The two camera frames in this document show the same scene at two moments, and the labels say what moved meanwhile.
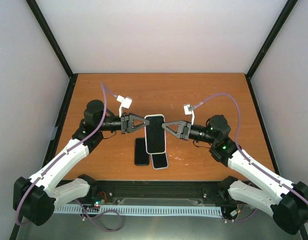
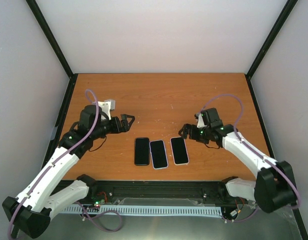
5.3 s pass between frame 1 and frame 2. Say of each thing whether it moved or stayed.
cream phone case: moved
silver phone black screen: stayed
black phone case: stayed
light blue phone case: stayed
